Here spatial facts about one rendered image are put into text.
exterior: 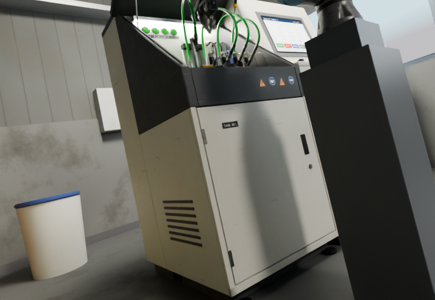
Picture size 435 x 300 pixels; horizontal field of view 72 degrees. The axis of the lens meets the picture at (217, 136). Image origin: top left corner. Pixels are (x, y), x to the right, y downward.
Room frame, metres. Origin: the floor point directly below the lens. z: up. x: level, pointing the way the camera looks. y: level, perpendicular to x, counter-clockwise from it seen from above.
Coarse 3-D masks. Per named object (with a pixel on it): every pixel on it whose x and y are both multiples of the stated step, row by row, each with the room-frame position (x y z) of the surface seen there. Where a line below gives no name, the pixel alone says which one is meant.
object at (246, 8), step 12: (240, 0) 1.86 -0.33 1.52; (252, 0) 1.93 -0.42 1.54; (240, 12) 1.82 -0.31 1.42; (252, 12) 1.88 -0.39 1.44; (264, 12) 1.95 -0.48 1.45; (276, 12) 2.03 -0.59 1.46; (288, 12) 2.10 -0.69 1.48; (300, 12) 2.19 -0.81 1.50; (228, 24) 1.92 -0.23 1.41; (240, 24) 1.83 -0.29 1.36; (252, 36) 1.79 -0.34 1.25; (264, 36) 1.85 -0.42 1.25; (312, 36) 2.14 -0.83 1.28; (288, 60) 1.88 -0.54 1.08; (300, 72) 1.55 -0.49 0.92; (336, 240) 1.61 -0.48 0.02
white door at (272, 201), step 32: (224, 128) 1.22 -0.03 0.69; (256, 128) 1.32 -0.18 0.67; (288, 128) 1.43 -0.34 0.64; (224, 160) 1.20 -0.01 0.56; (256, 160) 1.30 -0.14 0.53; (288, 160) 1.41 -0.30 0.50; (224, 192) 1.18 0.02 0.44; (256, 192) 1.27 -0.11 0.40; (288, 192) 1.38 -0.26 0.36; (320, 192) 1.50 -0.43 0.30; (224, 224) 1.16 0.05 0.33; (256, 224) 1.25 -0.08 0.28; (288, 224) 1.35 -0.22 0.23; (320, 224) 1.47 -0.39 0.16; (256, 256) 1.23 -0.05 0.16
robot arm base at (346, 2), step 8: (336, 0) 0.95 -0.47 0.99; (344, 0) 0.95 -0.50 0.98; (320, 8) 0.99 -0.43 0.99; (328, 8) 0.96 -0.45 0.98; (336, 8) 0.95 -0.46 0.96; (344, 8) 0.95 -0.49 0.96; (352, 8) 0.95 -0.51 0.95; (320, 16) 0.99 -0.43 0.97; (328, 16) 0.96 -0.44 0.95; (336, 16) 0.94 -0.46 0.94; (344, 16) 0.95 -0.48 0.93; (352, 16) 0.93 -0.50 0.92; (360, 16) 0.95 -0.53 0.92; (320, 24) 0.99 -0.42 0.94; (328, 24) 0.96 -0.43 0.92; (336, 24) 0.94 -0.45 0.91; (320, 32) 0.99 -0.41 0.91
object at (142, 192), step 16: (112, 32) 1.68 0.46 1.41; (112, 48) 1.72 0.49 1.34; (112, 64) 1.77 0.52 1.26; (112, 80) 1.82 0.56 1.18; (128, 96) 1.64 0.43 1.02; (128, 112) 1.68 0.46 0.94; (128, 128) 1.73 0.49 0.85; (128, 144) 1.77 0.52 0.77; (128, 160) 1.82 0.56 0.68; (144, 176) 1.65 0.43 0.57; (144, 192) 1.69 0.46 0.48; (144, 208) 1.73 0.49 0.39; (144, 224) 1.77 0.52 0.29; (144, 240) 1.82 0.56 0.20; (160, 240) 1.62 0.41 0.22; (160, 256) 1.66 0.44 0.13; (160, 272) 1.78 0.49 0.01
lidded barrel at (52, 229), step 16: (80, 192) 2.49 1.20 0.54; (16, 208) 2.23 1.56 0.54; (32, 208) 2.18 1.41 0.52; (48, 208) 2.20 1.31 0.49; (64, 208) 2.27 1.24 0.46; (80, 208) 2.45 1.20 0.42; (32, 224) 2.19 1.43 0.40; (48, 224) 2.20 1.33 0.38; (64, 224) 2.26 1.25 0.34; (80, 224) 2.40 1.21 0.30; (32, 240) 2.20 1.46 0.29; (48, 240) 2.20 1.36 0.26; (64, 240) 2.25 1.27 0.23; (80, 240) 2.38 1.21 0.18; (32, 256) 2.22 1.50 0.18; (48, 256) 2.20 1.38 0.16; (64, 256) 2.25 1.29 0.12; (80, 256) 2.35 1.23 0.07; (32, 272) 2.26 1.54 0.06; (48, 272) 2.21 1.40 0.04; (64, 272) 2.24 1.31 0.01
